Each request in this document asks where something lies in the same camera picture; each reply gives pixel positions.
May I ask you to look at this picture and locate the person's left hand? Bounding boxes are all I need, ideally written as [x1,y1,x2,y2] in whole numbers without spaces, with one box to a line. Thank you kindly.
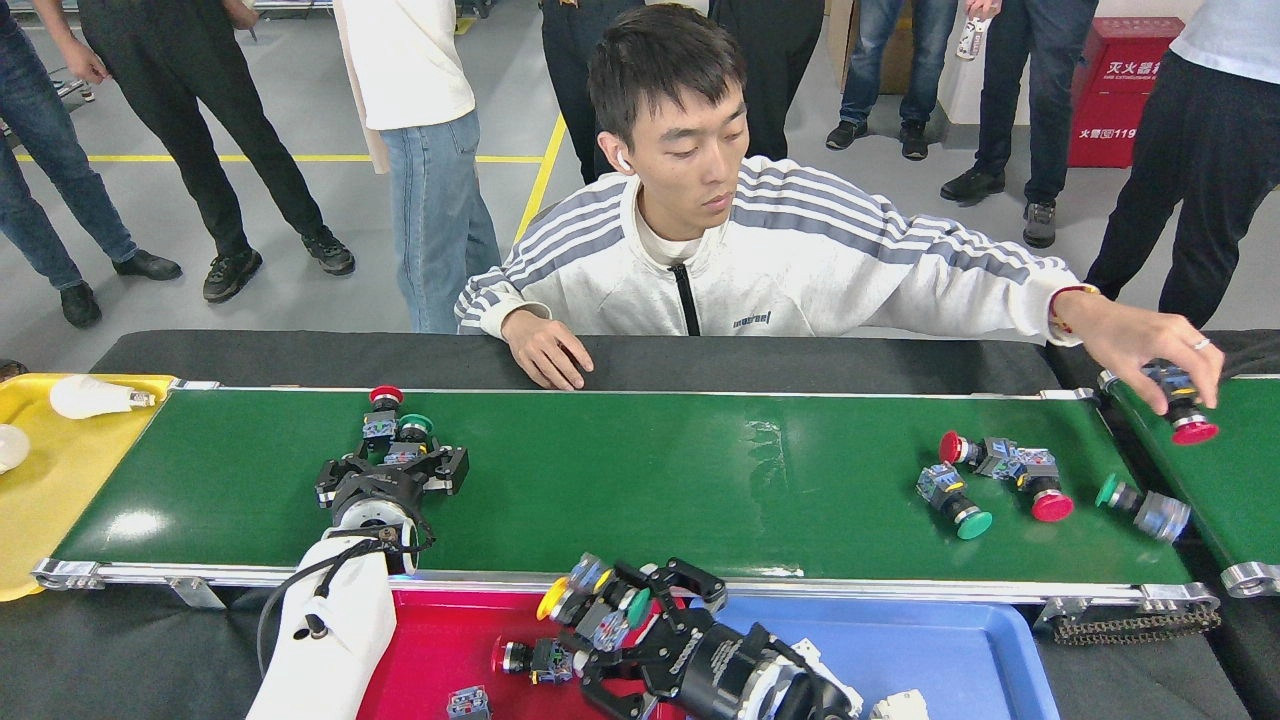
[1080,290,1226,413]

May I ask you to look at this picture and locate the conveyor drive chain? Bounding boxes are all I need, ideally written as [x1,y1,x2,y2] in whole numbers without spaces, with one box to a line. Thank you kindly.
[1050,605,1223,646]

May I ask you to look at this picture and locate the blue plastic tray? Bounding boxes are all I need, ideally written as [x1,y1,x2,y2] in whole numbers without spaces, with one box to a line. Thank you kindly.
[690,595,1061,720]

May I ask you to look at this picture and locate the yellow plastic tray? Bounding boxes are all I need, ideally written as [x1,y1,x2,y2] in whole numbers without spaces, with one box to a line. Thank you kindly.
[0,373,179,603]

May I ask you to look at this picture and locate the red fire extinguisher box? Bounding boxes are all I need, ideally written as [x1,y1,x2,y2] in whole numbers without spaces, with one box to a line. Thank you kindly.
[1068,15,1186,169]

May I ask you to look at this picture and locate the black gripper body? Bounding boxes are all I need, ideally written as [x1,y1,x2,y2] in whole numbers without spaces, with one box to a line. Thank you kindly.
[665,625,811,720]
[330,462,433,521]

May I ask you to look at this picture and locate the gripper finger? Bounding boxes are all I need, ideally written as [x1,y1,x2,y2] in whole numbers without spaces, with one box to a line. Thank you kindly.
[316,455,376,506]
[415,445,471,496]
[578,640,691,720]
[600,557,729,646]

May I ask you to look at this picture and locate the seated person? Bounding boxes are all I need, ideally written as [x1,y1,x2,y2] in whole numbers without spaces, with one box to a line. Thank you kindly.
[455,5,1226,413]

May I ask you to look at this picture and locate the green conveyor belt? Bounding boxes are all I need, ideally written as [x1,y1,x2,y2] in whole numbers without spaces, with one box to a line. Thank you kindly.
[30,378,1223,616]
[1098,370,1280,599]

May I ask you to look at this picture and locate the person's right hand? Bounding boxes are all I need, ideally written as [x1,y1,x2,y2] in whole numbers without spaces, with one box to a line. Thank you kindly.
[500,308,595,391]

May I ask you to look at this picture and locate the yellow push button switch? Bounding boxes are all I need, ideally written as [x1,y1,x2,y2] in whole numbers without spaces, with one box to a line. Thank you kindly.
[537,555,606,623]

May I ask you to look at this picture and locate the red plastic tray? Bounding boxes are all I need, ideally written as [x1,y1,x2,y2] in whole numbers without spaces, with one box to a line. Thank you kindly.
[355,588,701,720]

